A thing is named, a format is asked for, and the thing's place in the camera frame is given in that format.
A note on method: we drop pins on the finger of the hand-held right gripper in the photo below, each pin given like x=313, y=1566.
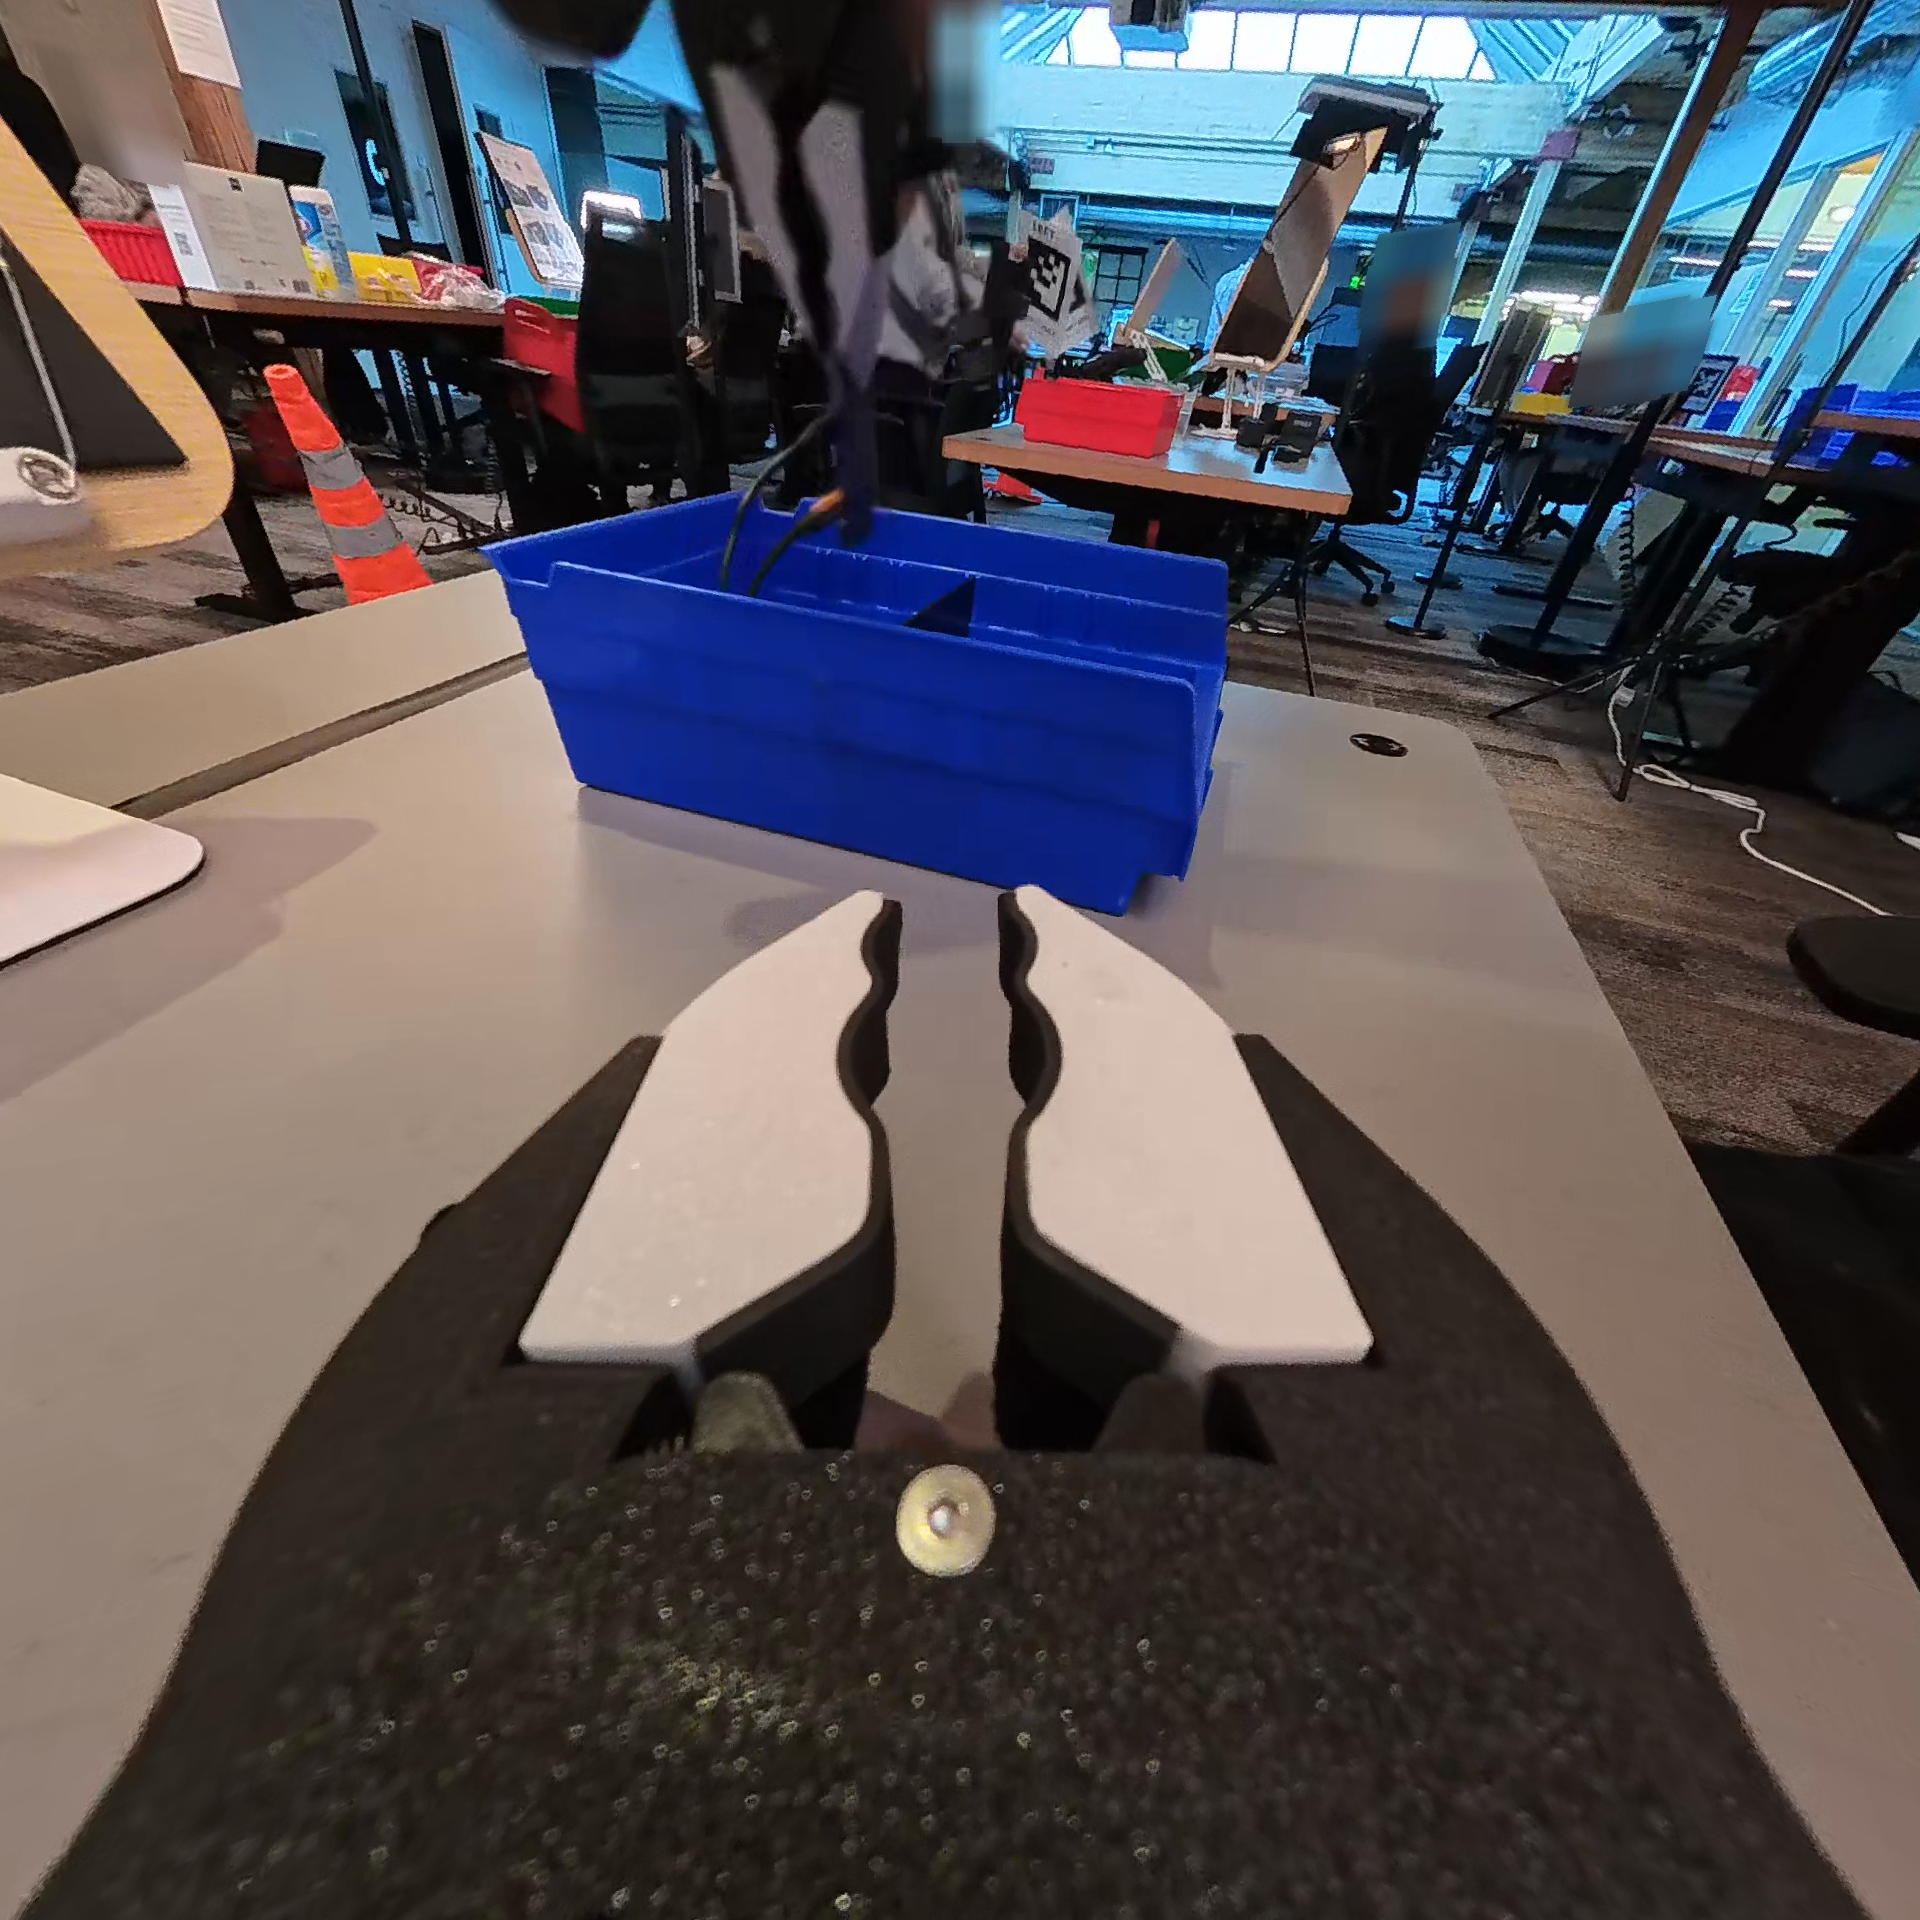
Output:
x=844, y=211
x=750, y=165

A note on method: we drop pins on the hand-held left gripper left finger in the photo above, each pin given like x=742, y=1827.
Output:
x=706, y=1184

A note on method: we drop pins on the white cardboard box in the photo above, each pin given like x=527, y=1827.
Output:
x=241, y=224

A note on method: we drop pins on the tilted tablet on stand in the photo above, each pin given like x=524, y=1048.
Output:
x=1299, y=254

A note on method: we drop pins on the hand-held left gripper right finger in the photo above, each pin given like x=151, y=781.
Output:
x=1186, y=1184

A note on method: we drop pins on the orange traffic cone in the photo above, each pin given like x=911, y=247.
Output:
x=346, y=510

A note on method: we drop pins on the blue storage bin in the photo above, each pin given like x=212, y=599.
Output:
x=841, y=750

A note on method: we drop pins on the black bin divider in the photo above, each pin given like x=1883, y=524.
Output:
x=949, y=610

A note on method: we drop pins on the red storage bin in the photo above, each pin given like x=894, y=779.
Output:
x=1098, y=418

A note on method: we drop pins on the black desk grommet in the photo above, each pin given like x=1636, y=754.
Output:
x=1377, y=744

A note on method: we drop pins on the white tablet stand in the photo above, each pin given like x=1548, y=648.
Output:
x=76, y=870

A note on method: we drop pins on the black white tag sign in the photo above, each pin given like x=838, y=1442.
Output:
x=1055, y=277

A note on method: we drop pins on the grey desk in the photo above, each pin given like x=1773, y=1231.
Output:
x=377, y=974

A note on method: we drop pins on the wooden table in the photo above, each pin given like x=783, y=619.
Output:
x=1172, y=475

